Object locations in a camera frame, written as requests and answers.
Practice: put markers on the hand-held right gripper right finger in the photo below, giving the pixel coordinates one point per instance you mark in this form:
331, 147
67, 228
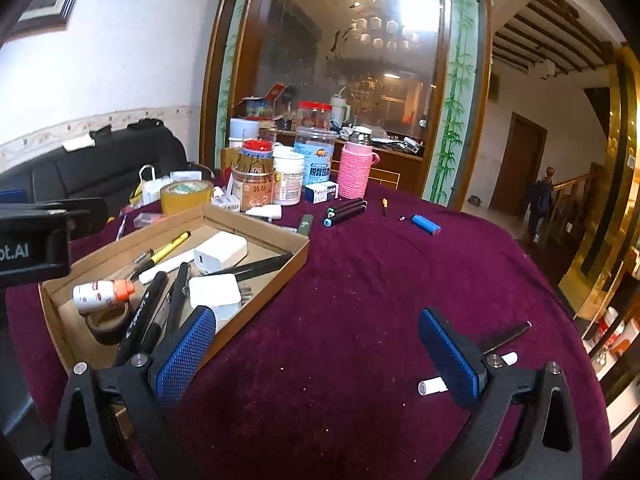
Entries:
450, 355

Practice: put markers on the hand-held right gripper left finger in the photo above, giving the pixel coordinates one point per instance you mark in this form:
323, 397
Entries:
185, 355

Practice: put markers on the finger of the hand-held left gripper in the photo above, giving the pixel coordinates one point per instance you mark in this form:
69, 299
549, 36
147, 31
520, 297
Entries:
87, 217

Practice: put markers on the thick plain white marker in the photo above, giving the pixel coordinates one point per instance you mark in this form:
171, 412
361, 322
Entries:
434, 386

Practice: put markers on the black gel pen clear cap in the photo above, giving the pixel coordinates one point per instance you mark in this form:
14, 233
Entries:
505, 337

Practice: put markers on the black marker white print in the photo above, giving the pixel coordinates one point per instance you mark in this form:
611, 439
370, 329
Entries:
145, 310

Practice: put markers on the white charger with prongs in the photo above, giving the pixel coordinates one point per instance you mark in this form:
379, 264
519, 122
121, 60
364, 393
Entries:
215, 294

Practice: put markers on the white glue tube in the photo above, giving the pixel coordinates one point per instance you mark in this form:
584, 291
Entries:
100, 296

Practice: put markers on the black tape roll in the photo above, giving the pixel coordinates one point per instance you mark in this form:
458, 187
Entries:
107, 330

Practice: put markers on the yellow pen black grip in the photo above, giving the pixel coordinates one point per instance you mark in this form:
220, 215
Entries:
172, 249

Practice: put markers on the white USB charger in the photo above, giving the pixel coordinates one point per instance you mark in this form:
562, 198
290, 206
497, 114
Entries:
222, 252

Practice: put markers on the shallow cardboard box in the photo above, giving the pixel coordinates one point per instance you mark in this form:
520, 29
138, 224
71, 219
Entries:
272, 287

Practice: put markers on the black marker barcode sticker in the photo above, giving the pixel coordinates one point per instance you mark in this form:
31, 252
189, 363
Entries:
262, 267

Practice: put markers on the dark ballpoint pen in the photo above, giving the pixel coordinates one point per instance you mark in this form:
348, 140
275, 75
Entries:
122, 227

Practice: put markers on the clear red small case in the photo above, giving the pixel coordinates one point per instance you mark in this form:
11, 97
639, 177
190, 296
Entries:
149, 219

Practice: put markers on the small white paper bag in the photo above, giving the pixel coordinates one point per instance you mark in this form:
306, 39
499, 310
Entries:
149, 185

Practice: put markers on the white paper sheet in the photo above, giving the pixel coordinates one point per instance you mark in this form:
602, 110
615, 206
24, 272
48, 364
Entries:
77, 142

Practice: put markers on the black sofa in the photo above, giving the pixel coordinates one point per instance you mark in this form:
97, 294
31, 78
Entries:
125, 150

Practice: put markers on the yellow tape roll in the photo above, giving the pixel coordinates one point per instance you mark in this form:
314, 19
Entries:
186, 196

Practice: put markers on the small white barcode box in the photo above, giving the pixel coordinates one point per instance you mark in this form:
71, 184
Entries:
225, 201

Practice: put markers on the white eraser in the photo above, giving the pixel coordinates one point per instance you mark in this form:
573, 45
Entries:
265, 211

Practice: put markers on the clear jar orange label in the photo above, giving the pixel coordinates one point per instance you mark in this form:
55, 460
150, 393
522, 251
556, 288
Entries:
255, 190

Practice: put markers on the black marker blue cap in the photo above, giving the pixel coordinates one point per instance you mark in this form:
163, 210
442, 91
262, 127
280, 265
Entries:
345, 216

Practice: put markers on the green lighter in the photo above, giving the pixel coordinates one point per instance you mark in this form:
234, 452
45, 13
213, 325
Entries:
305, 224

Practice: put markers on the white tin can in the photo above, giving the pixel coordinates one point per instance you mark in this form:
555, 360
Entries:
244, 130

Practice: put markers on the toothpick jar red lid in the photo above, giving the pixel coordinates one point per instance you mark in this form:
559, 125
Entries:
256, 155

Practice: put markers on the black marker white cap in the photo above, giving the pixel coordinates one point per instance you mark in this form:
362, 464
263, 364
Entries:
345, 209

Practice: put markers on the black marker green cap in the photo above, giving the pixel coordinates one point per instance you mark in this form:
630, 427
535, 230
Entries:
345, 204

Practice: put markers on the brown wooden door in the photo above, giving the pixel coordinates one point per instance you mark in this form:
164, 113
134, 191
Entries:
515, 165

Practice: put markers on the blue printed box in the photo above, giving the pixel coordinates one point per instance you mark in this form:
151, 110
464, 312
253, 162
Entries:
257, 107

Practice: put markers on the wooden stair railing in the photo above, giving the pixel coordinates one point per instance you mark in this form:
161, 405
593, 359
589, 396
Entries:
575, 195

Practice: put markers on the small blue white box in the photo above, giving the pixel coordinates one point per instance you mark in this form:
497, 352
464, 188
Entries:
322, 192

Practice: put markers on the pink knitted bottle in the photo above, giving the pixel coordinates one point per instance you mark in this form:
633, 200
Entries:
355, 170

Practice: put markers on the bamboo painted panel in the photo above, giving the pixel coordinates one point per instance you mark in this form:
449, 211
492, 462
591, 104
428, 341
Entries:
457, 85
230, 60

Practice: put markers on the clear jar blue label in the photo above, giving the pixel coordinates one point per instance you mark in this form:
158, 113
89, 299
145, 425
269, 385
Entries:
315, 155

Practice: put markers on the clear jar red lid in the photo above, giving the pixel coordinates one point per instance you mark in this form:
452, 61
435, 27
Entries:
314, 115

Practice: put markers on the wooden glass cabinet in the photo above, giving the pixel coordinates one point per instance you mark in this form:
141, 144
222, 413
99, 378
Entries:
300, 50

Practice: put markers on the white cup with straw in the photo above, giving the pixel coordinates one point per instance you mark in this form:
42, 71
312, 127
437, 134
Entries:
340, 107

